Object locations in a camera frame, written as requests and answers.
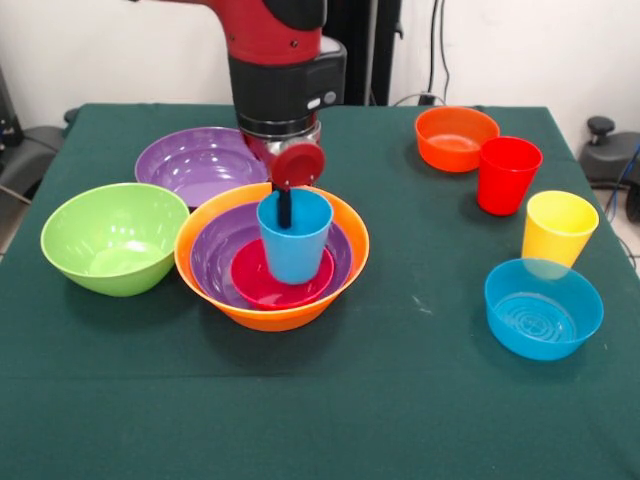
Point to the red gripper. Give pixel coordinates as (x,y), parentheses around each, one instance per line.
(297,165)

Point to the blue plastic cup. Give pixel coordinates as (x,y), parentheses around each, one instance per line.
(295,255)

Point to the pink plastic bowl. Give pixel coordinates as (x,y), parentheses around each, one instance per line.
(250,280)

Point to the purple plastic bowl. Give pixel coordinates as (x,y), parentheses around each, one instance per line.
(220,255)
(195,160)

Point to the green plastic bowl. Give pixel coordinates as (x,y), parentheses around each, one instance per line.
(115,240)

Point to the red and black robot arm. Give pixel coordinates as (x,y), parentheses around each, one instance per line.
(280,65)

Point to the large orange plastic bowl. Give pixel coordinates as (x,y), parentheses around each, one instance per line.
(272,320)

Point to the small red-orange plastic bowl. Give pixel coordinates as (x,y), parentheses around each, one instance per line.
(455,145)

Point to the dark green tablecloth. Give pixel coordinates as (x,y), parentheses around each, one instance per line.
(320,400)

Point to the red plastic cup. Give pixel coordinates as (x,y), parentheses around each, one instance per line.
(507,185)

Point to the black padded chair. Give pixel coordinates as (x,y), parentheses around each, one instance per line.
(30,155)

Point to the yellow plastic cup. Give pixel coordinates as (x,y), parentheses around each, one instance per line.
(555,235)

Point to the blue plastic bowl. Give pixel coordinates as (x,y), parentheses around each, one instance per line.
(542,320)

